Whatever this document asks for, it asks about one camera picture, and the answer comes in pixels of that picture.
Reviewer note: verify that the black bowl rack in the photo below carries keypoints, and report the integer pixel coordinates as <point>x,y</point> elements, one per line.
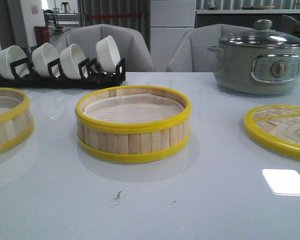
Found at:
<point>90,71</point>

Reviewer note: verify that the woven bamboo steamer lid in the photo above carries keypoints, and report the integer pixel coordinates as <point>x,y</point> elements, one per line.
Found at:
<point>275,127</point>

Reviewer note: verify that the white bowl right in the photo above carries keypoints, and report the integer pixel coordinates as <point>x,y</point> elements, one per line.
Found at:
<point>107,54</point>

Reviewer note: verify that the grey chair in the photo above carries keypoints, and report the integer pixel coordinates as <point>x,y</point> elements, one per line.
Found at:
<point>130,43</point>
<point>192,54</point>

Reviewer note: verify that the left grey chair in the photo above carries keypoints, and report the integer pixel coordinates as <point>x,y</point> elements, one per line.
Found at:
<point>130,43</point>

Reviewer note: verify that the white steamer liner cloth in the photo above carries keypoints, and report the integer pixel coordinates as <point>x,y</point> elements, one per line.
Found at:
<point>133,109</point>

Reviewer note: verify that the white bowl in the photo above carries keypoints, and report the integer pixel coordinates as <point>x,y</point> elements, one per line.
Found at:
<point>70,58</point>
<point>107,54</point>
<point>43,55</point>
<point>7,56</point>

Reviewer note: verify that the white bowl far left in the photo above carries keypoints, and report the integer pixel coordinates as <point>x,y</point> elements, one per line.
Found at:
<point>7,56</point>

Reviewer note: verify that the white cabinet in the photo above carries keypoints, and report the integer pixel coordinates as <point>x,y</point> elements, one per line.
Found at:
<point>169,20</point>

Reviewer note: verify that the red cylinder container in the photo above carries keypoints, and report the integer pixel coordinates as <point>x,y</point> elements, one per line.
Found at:
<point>42,35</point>

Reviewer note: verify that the glass pot lid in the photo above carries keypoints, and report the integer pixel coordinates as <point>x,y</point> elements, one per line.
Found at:
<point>262,36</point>

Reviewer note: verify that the green electric cooking pot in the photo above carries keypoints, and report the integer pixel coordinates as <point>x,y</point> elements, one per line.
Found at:
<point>256,70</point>

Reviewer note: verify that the bamboo steamer basket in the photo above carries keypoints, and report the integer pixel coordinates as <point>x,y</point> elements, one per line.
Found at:
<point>16,120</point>
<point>133,143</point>

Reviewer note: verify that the right grey chair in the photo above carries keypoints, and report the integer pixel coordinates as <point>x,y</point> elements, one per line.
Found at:
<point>192,54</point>

